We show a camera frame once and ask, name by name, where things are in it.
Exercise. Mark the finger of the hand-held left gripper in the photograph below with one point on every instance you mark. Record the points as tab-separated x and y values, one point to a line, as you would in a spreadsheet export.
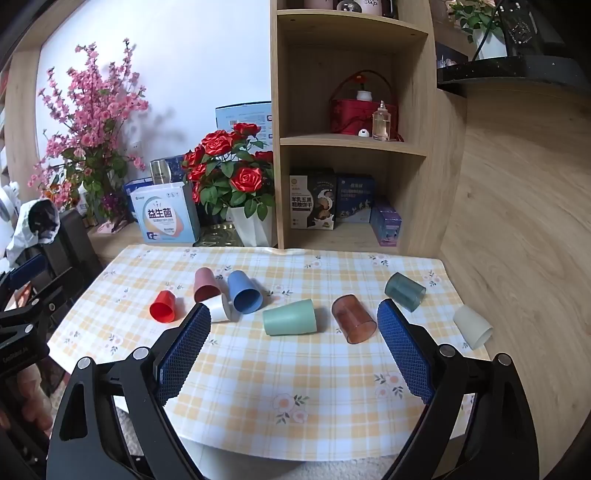
25	271

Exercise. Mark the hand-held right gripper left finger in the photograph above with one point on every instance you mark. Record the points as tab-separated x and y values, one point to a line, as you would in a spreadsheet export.
184	350

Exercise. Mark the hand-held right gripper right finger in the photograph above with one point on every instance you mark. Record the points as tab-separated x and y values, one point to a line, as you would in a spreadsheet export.
406	355

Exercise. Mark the red plastic cup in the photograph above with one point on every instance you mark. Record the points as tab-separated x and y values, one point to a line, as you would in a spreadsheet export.
162	307

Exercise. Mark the white plastic cup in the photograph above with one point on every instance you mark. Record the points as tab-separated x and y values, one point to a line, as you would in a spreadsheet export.
219	311

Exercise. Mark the translucent brown plastic cup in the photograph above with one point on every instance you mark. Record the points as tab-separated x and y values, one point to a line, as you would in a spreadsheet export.
353	318

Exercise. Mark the translucent dark green cup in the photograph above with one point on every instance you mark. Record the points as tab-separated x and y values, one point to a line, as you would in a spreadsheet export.
405	290

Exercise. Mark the dusty pink plastic cup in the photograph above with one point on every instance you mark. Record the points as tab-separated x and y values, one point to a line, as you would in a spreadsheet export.
206	284

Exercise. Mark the frosted grey plastic cup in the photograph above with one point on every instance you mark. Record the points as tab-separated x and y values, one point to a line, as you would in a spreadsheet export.
472	325

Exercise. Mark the blue plastic cup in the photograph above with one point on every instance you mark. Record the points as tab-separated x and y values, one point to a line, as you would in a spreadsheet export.
244	290

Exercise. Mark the mint green plastic cup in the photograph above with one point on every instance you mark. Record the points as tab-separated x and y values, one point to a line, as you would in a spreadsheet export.
291	317

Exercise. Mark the stainless steel thermos cup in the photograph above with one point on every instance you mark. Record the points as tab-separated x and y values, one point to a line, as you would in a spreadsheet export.
160	171

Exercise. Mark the person's left hand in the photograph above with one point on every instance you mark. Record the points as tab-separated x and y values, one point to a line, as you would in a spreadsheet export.
30	399

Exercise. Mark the white crumpled cloth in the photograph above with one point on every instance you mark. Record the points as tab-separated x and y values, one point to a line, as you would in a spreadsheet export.
27	230

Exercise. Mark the black chair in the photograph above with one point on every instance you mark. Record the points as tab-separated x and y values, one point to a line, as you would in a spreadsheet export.
74	249

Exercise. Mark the yellow plaid floral table mat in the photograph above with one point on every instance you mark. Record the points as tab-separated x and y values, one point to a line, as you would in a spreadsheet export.
277	369

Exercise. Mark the pink flat box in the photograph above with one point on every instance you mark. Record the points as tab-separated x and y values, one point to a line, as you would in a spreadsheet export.
113	226

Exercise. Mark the gold tray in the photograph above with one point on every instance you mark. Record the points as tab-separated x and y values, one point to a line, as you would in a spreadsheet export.
217	235

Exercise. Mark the purple box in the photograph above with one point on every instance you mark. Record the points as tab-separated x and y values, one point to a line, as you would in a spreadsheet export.
385	224

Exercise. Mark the white and blue carton box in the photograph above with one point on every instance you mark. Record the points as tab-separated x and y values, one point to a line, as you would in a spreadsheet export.
164	214

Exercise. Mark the white faceted vase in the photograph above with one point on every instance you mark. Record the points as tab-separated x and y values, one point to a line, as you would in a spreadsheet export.
253	228

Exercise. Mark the pink artificial blossom branches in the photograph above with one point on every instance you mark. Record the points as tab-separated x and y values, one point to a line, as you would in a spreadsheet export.
92	138

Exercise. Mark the dark blue night-sky box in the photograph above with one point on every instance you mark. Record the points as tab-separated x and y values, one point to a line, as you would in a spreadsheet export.
354	196

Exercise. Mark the wooden shelf unit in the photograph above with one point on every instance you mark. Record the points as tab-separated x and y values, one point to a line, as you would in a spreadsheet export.
415	184

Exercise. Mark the white and black snack box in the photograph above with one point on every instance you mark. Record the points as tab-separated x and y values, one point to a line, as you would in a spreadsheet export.
313	201

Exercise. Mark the red artificial rose bouquet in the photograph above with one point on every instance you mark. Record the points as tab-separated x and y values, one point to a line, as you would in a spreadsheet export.
249	180

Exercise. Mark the dark blue patterned box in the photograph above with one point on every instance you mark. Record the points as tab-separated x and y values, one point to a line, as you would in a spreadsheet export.
178	164

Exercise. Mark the clear perfume bottle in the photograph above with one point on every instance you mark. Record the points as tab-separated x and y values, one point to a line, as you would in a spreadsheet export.
381	124

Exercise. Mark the large blue and white carton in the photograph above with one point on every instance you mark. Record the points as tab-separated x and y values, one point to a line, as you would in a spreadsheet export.
242	120

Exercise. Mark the small white pot red flower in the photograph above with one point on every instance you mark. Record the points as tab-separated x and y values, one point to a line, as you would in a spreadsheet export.
364	94

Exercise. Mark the black speckled counter ledge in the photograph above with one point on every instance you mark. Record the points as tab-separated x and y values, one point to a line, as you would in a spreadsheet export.
508	69

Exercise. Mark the white plant pot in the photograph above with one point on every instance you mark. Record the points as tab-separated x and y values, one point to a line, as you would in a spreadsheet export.
491	46

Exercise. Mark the green plant with pink flowers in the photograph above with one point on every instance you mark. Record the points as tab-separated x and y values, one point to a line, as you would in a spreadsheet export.
478	16

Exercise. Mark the white mug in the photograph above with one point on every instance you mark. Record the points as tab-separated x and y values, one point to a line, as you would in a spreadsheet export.
371	5

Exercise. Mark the snow globe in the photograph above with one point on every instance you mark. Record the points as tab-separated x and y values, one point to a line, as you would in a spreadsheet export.
351	5

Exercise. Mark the pink mug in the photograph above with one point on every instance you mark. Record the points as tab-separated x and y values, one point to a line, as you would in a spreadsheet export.
318	3

